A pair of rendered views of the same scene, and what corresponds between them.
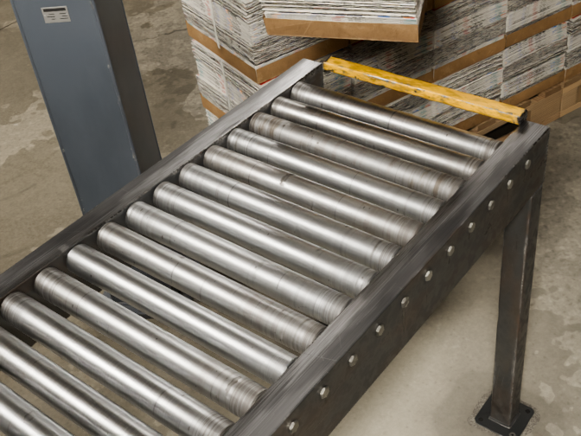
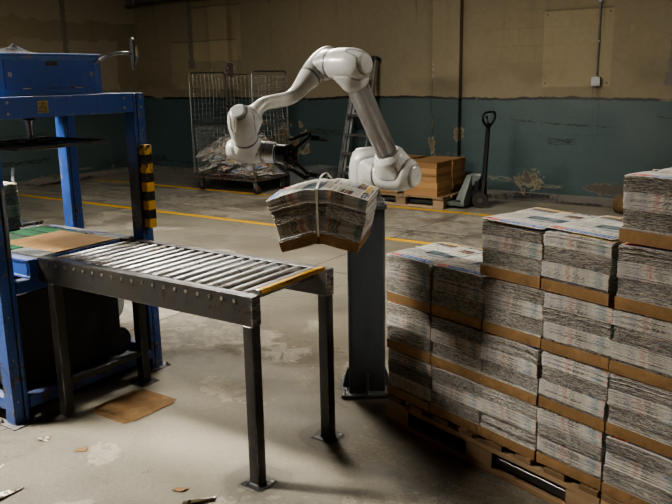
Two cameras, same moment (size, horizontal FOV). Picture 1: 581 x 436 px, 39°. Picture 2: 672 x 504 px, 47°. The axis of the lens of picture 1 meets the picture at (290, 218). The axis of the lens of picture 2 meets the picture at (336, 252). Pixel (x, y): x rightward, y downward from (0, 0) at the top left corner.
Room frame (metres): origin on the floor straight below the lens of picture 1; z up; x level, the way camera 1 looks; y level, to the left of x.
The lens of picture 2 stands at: (1.08, -3.31, 1.62)
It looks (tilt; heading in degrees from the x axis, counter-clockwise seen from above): 13 degrees down; 81
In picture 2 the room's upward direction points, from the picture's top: 1 degrees counter-clockwise
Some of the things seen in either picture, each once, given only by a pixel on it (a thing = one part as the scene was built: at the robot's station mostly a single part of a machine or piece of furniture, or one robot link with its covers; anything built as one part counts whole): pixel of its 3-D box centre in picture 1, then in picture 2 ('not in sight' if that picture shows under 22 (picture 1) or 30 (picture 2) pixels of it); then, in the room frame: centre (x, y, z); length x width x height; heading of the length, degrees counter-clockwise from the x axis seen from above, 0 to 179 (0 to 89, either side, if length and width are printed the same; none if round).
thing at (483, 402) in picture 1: (504, 414); (258, 482); (1.18, -0.44, 0.01); 0.14 x 0.13 x 0.01; 47
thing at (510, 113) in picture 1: (418, 87); (292, 279); (1.36, -0.28, 0.81); 0.43 x 0.03 x 0.02; 47
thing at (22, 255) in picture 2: not in sight; (42, 248); (0.14, 0.88, 0.75); 0.70 x 0.65 x 0.10; 137
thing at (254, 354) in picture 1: (175, 310); (178, 267); (0.88, 0.19, 0.77); 0.47 x 0.05 x 0.05; 47
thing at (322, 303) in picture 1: (232, 259); (199, 270); (0.97, 0.10, 0.77); 0.47 x 0.05 x 0.05; 47
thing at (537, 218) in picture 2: not in sight; (539, 217); (2.31, -0.50, 1.06); 0.37 x 0.29 x 0.01; 30
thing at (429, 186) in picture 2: not in sight; (415, 179); (3.62, 6.37, 0.28); 1.20 x 0.83 x 0.57; 137
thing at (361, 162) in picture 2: not in sight; (366, 169); (1.81, 0.42, 1.17); 0.18 x 0.16 x 0.22; 129
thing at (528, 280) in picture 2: not in sight; (538, 267); (2.32, -0.49, 0.86); 0.38 x 0.29 x 0.04; 30
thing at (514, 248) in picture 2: not in sight; (540, 246); (2.33, -0.49, 0.95); 0.38 x 0.29 x 0.23; 30
